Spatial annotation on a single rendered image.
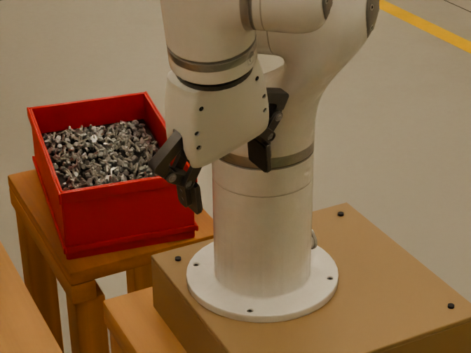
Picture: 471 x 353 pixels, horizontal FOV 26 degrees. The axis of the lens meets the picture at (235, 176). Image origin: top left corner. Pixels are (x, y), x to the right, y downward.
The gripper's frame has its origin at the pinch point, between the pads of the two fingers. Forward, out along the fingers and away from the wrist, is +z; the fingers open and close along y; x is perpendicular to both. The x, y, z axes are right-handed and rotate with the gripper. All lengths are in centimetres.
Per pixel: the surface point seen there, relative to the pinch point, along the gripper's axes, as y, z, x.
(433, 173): -150, 167, -101
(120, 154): -12, 37, -48
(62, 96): -81, 174, -231
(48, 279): 3, 65, -58
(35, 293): 6, 67, -58
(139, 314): 6.2, 31.6, -14.7
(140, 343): 9.3, 30.1, -9.5
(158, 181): -10.3, 31.5, -33.9
